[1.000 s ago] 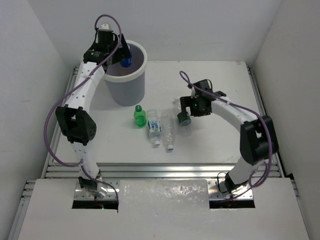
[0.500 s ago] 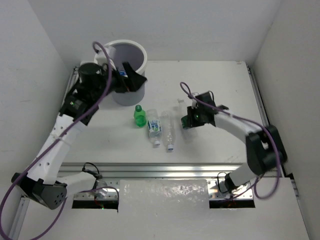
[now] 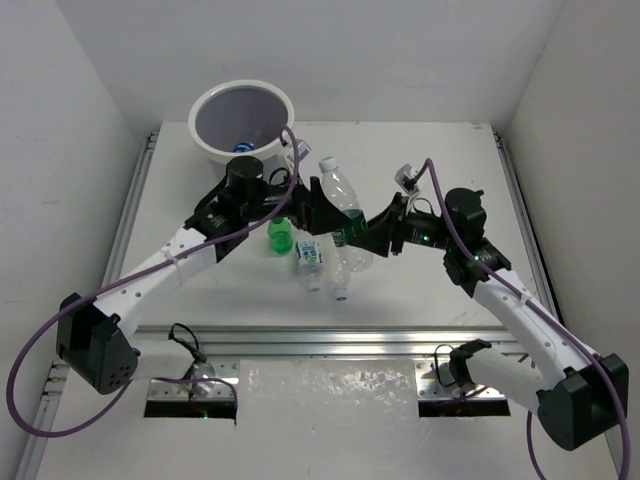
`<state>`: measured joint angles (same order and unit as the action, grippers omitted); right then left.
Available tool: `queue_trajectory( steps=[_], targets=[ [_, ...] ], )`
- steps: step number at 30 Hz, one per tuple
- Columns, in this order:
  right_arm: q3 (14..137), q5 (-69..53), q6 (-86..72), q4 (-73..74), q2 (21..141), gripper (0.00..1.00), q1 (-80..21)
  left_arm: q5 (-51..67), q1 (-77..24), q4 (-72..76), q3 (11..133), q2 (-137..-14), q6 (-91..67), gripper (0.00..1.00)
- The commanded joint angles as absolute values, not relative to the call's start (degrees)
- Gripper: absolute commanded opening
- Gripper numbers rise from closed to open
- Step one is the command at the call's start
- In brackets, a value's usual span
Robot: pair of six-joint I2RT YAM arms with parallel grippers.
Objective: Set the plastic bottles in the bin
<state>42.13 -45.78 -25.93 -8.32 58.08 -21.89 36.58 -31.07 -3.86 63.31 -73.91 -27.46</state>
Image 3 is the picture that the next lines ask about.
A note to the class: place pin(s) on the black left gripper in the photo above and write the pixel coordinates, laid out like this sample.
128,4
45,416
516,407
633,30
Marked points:
304,206

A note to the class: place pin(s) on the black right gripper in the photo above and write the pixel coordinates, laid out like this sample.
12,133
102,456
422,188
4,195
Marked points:
385,228

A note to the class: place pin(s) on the clear bottle dark green label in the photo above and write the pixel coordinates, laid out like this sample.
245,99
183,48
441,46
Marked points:
342,195

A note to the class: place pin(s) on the clear unlabelled bottle blue cap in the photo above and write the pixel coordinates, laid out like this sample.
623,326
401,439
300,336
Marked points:
338,275

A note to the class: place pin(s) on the clear bottle green white label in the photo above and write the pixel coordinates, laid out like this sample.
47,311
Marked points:
310,264

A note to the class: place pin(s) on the green plastic bottle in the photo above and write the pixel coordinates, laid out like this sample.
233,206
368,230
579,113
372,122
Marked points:
280,236

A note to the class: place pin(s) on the clear bottle dark blue label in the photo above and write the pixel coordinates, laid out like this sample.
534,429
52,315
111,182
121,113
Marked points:
243,147

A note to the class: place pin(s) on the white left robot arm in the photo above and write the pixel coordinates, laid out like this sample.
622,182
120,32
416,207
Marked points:
165,270

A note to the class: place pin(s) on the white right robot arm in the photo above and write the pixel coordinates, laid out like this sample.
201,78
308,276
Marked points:
576,394

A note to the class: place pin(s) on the grey bin with white rim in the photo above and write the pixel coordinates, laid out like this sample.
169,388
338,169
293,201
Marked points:
245,112

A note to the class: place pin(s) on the white front cover panel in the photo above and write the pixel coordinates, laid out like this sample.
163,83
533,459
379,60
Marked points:
311,390

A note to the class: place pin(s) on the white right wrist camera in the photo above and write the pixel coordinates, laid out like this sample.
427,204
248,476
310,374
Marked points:
409,179

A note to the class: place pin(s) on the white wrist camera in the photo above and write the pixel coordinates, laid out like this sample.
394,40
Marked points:
409,179
287,154

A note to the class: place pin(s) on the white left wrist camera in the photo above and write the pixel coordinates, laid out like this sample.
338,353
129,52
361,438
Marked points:
287,154

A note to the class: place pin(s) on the aluminium left side rail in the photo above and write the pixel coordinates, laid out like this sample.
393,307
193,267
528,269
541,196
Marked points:
125,226

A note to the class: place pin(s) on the aluminium front rail frame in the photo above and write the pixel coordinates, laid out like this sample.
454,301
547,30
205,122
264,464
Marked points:
194,372

